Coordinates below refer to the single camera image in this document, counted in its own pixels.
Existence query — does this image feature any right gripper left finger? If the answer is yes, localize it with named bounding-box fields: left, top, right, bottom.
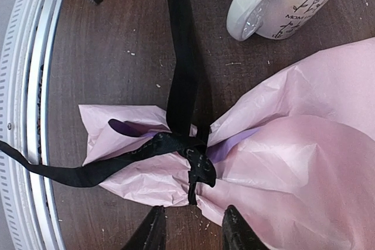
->
left=122, top=206, right=166, bottom=250

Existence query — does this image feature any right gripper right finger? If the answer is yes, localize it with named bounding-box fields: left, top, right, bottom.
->
left=222, top=205, right=268, bottom=250

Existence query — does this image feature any purple tissue paper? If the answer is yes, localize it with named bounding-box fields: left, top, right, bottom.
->
left=108, top=119, right=260, bottom=163

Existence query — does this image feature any pink wrapping paper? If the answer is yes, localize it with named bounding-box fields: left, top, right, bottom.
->
left=78, top=36, right=375, bottom=250

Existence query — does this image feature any white mug yellow inside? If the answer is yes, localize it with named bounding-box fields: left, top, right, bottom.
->
left=226, top=0, right=351, bottom=42

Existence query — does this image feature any front aluminium rail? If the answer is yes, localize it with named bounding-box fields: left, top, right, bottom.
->
left=1, top=0, right=65, bottom=249

